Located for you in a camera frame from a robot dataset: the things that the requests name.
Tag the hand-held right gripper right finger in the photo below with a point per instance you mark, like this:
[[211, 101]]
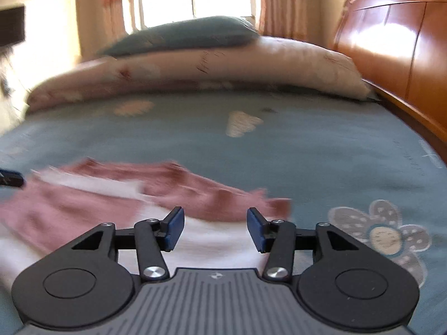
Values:
[[254, 230]]

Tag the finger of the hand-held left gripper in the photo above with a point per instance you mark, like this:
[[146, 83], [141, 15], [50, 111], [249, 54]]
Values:
[[12, 179]]

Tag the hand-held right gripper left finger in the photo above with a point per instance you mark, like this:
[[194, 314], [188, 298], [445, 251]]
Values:
[[174, 228]]

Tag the pink and white sweater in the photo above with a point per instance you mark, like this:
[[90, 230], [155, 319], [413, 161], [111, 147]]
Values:
[[87, 202]]

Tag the blue floral bed sheet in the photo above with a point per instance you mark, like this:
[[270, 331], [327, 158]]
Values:
[[314, 153]]

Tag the black rectangular object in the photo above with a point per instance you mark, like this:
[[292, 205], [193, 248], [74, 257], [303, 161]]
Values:
[[12, 24]]

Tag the beige floral folded quilt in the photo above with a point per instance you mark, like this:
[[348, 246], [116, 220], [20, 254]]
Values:
[[244, 66]]

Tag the grey-blue pillow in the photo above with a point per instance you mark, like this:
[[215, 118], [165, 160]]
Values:
[[192, 35]]

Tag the wooden bed headboard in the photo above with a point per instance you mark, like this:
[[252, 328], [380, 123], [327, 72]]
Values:
[[394, 42]]

